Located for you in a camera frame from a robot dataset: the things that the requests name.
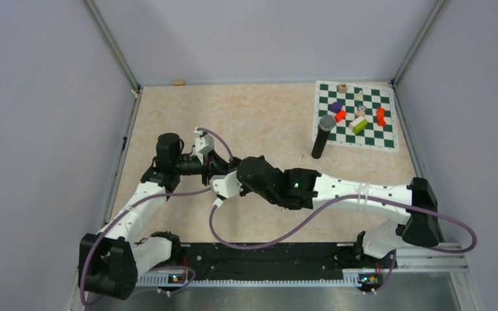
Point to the large red block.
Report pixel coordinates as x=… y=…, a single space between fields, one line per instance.
x=380 y=116

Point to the right circuit board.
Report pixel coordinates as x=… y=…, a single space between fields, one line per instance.
x=370 y=280

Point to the yellow-green block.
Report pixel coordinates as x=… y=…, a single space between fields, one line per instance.
x=358 y=124

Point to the circuit board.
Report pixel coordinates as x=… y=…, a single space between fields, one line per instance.
x=370 y=280
x=177 y=278

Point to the small beige chess piece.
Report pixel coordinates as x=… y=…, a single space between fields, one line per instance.
x=359 y=96

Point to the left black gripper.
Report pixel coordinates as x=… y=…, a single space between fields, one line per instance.
x=213 y=164

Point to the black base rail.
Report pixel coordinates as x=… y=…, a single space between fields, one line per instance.
x=300 y=261

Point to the left circuit board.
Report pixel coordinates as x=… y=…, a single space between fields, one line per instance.
x=177 y=278

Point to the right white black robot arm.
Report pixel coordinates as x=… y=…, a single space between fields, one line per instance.
x=409 y=209

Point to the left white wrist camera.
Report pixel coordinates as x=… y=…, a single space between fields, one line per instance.
x=204 y=144

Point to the black microphone grey head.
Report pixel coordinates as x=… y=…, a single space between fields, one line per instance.
x=325 y=125

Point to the wooden cube with mark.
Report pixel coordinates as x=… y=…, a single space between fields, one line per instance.
x=342 y=88

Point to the small red block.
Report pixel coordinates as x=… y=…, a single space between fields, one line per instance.
x=340 y=116

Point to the green white chessboard mat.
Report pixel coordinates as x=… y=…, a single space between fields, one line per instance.
x=385 y=138

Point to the purple block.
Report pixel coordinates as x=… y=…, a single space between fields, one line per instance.
x=336 y=107

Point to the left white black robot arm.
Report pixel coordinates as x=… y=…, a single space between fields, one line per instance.
x=111 y=260

